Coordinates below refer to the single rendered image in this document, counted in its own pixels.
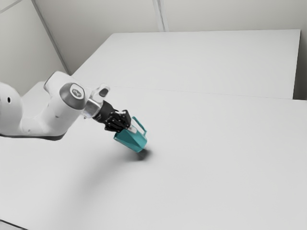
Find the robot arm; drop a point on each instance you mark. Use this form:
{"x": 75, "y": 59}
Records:
{"x": 36, "y": 115}

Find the teal faceted mug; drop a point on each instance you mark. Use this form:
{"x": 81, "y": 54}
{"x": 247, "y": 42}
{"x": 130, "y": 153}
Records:
{"x": 133, "y": 140}

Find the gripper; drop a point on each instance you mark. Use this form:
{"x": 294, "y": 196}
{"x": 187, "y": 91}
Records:
{"x": 108, "y": 115}

